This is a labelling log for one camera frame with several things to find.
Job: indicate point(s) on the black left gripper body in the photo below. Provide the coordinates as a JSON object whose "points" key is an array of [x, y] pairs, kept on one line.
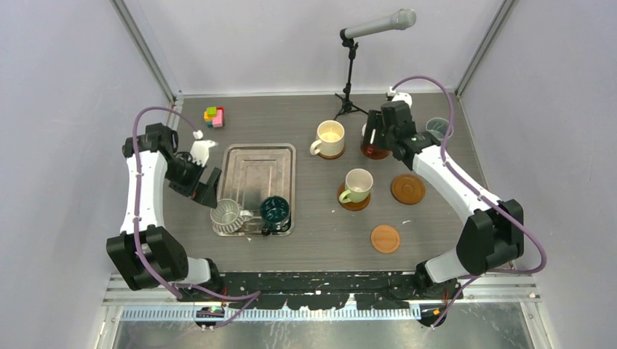
{"points": [[184, 174]]}

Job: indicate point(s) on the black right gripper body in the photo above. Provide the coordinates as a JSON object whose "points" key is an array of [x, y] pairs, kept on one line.
{"points": [[387, 133]]}

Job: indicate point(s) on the white bowl cup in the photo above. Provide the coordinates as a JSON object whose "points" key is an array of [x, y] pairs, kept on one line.
{"points": [[368, 147]]}

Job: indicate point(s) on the brown ridged wooden coaster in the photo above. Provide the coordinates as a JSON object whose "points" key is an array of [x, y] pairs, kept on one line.
{"points": [[374, 153], [408, 189], [331, 157], [354, 206]]}

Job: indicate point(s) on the grey ribbed mug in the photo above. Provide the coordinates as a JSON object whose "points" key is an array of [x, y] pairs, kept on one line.
{"points": [[228, 217]]}

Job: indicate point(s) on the grey-blue mug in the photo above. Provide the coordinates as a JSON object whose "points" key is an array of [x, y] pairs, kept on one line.
{"points": [[440, 128]]}

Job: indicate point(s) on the cream mug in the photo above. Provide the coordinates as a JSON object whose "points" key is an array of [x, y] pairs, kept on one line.
{"points": [[330, 138]]}

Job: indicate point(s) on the light green cup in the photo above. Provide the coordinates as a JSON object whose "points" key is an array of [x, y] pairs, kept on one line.
{"points": [[359, 178]]}

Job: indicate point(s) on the silver metal tray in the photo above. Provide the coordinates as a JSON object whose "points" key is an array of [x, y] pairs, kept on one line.
{"points": [[251, 174]]}

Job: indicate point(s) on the dark green patterned mug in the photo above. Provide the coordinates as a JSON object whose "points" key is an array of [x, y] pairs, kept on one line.
{"points": [[276, 214]]}

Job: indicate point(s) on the light wooden coaster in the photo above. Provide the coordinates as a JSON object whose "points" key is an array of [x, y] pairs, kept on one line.
{"points": [[385, 239]]}

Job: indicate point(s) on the silver microphone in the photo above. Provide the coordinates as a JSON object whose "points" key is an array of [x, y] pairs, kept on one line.
{"points": [[399, 21]]}

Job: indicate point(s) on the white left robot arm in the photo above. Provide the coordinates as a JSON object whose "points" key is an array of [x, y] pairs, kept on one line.
{"points": [[145, 253]]}

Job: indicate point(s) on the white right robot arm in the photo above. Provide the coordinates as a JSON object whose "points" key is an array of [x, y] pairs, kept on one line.
{"points": [[491, 235]]}

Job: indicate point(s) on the colourful block puzzle cube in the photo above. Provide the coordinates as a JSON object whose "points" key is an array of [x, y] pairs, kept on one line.
{"points": [[214, 117]]}

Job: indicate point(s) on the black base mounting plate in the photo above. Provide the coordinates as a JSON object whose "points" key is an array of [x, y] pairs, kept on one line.
{"points": [[393, 285]]}

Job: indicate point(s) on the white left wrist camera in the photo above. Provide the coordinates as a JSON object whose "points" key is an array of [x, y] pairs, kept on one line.
{"points": [[200, 149]]}

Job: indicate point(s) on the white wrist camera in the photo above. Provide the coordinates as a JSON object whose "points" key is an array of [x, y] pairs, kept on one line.
{"points": [[200, 149], [392, 96]]}

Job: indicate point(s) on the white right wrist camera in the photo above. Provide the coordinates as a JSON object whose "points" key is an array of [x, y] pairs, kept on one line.
{"points": [[392, 96]]}

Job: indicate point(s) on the aluminium front rail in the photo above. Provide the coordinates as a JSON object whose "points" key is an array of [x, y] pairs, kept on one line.
{"points": [[160, 305]]}

